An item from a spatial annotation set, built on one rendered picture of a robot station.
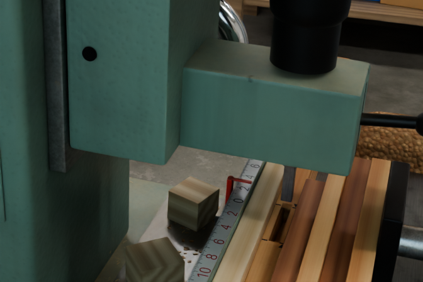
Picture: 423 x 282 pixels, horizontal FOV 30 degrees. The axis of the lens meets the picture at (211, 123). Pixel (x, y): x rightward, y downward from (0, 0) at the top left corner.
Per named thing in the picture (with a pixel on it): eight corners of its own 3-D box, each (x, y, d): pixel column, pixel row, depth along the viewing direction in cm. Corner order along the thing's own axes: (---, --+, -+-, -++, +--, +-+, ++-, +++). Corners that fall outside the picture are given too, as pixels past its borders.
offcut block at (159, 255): (184, 294, 78) (185, 260, 76) (141, 306, 76) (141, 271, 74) (166, 268, 81) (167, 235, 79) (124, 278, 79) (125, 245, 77)
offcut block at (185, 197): (218, 216, 90) (219, 187, 88) (196, 232, 87) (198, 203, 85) (189, 203, 92) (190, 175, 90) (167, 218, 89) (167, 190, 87)
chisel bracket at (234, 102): (347, 196, 60) (362, 95, 57) (172, 162, 64) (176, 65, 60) (357, 152, 67) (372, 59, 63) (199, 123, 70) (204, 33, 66)
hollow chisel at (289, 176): (291, 203, 66) (297, 150, 63) (280, 200, 66) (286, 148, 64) (293, 197, 66) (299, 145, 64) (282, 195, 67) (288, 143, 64)
